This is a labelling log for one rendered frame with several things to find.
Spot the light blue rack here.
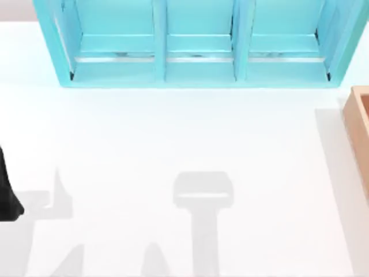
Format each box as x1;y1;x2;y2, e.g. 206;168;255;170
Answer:
32;0;369;89

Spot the salmon-coloured shallow box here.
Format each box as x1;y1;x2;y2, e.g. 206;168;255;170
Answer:
342;85;369;194

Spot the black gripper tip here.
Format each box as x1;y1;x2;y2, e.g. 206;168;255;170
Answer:
0;147;25;222

